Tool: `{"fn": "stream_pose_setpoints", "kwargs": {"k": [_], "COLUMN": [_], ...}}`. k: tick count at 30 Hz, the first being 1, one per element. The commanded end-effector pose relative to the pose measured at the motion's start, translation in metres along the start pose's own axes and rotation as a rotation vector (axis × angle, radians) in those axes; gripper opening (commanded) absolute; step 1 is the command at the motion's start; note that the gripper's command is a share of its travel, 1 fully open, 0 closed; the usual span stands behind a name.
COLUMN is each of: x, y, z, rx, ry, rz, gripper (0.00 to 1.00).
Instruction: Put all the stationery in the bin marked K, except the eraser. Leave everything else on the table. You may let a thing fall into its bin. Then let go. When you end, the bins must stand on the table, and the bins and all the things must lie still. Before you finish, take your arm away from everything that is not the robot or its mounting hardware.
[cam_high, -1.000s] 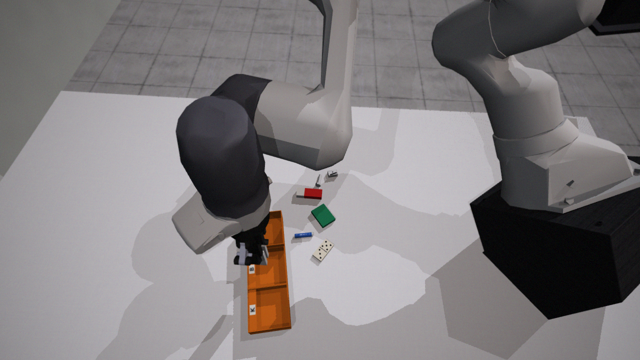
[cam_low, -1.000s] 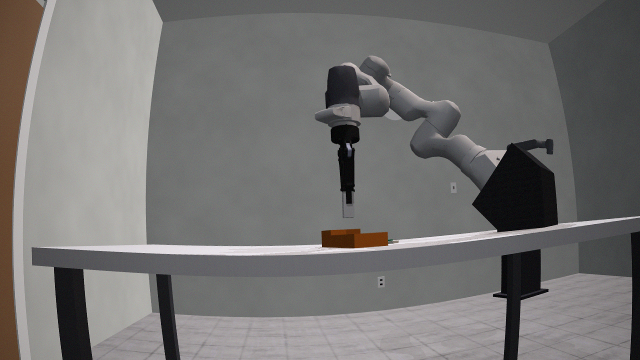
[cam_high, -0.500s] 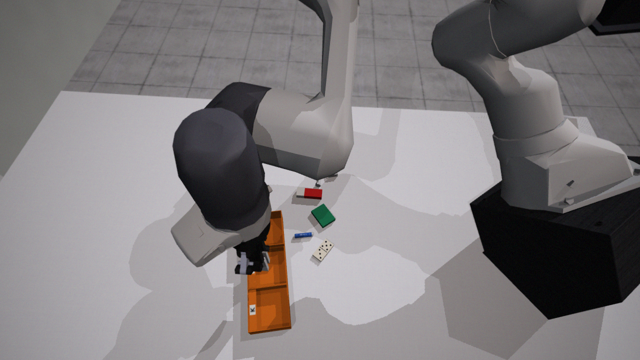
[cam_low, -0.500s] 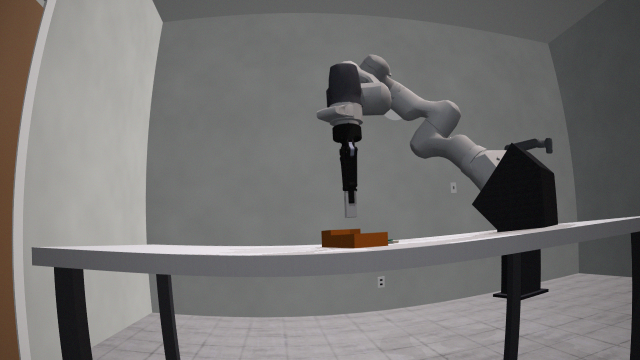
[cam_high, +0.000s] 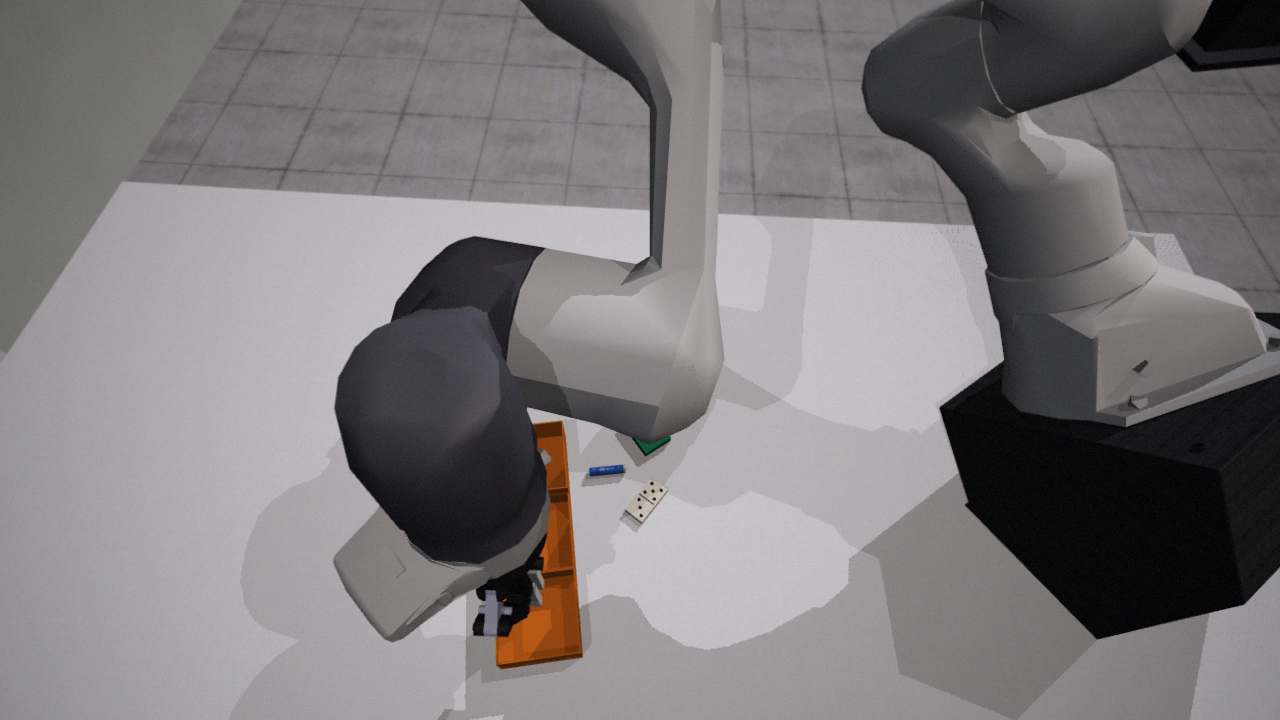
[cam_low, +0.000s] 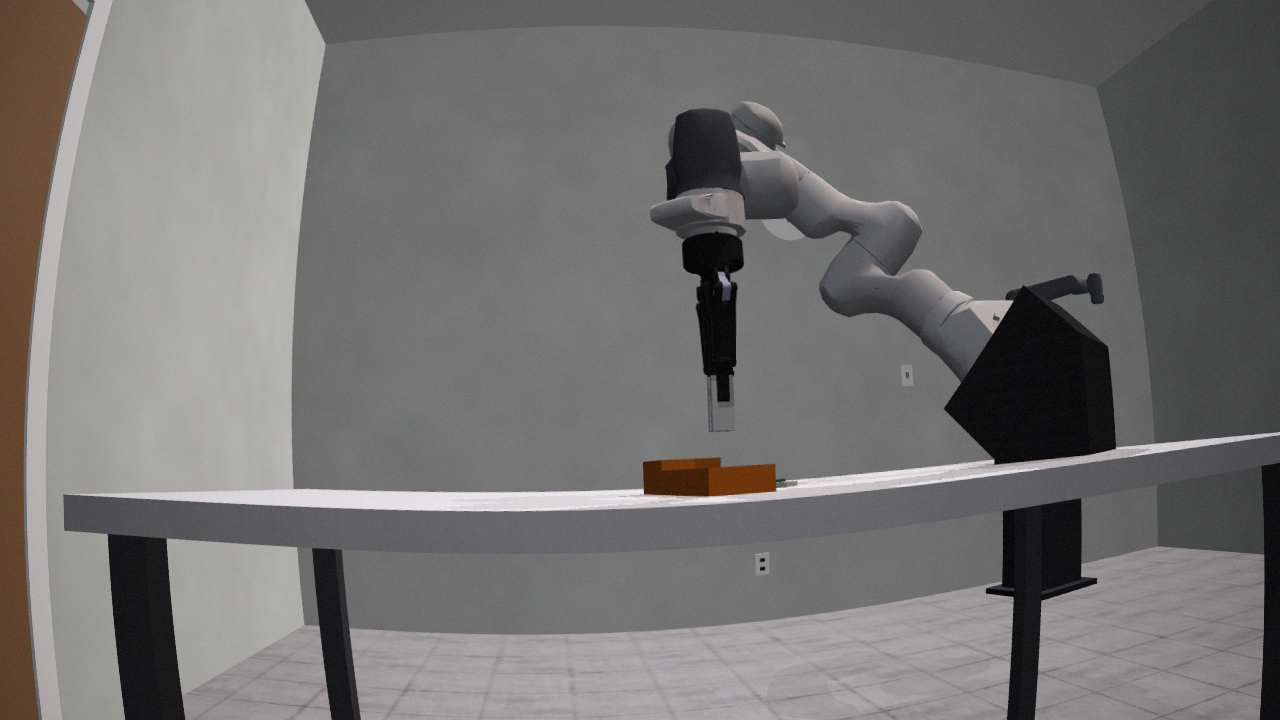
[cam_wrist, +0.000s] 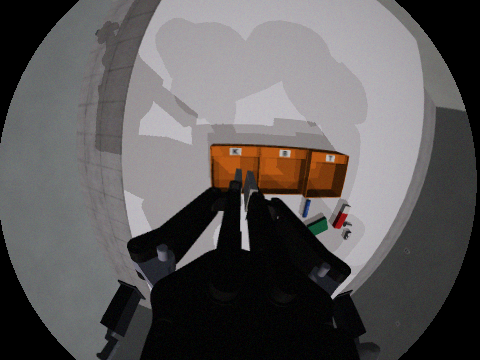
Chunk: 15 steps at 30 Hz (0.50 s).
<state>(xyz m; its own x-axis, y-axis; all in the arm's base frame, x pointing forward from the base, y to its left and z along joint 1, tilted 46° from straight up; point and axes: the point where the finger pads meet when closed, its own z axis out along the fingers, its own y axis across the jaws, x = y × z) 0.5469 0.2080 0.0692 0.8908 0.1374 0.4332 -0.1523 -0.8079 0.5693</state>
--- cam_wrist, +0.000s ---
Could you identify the orange three-compartment bin rack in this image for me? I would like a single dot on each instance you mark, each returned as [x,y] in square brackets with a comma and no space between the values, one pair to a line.
[280,175]

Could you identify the red and white eraser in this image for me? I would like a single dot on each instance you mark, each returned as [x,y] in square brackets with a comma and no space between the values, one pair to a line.
[344,211]

